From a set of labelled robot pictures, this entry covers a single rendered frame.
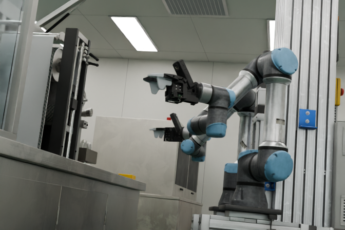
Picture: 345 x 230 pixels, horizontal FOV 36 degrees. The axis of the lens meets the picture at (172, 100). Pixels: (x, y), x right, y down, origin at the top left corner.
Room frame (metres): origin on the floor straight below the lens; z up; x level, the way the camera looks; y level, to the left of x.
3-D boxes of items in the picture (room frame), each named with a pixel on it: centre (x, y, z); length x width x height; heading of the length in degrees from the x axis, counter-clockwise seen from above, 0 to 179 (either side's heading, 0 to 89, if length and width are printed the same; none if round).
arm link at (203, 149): (2.94, -0.17, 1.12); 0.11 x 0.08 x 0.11; 154
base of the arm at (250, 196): (2.23, -0.36, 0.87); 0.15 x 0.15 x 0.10
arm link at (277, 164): (2.10, -0.41, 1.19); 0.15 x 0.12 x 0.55; 26
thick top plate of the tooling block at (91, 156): (2.67, 0.56, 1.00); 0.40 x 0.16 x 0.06; 78
